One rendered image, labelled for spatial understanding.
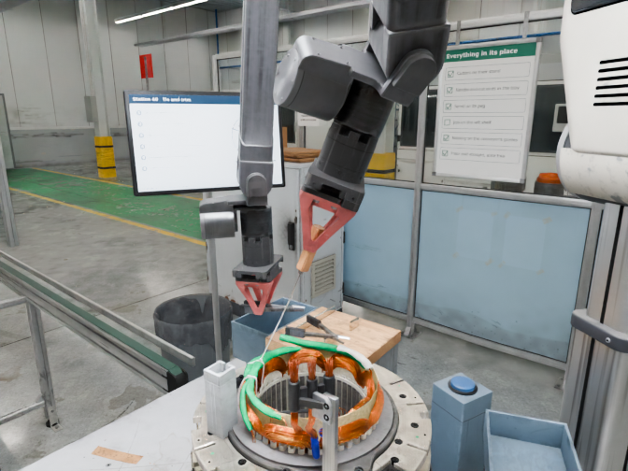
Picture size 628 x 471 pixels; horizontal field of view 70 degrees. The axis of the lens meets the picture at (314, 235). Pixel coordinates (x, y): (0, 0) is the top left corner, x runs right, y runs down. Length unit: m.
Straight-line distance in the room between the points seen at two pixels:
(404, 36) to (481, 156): 2.37
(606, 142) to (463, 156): 2.11
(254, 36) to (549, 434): 0.74
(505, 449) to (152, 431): 0.77
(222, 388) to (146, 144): 1.11
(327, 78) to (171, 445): 0.90
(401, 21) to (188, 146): 1.22
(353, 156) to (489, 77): 2.32
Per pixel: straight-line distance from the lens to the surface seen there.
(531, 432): 0.78
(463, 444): 0.87
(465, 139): 2.82
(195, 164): 1.59
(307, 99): 0.46
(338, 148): 0.50
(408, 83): 0.46
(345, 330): 0.94
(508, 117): 2.74
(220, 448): 0.62
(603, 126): 0.75
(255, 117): 0.77
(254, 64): 0.77
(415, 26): 0.45
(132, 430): 1.22
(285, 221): 2.92
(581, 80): 0.79
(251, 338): 0.96
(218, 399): 0.60
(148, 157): 1.57
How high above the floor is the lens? 1.49
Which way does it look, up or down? 15 degrees down
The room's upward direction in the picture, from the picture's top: straight up
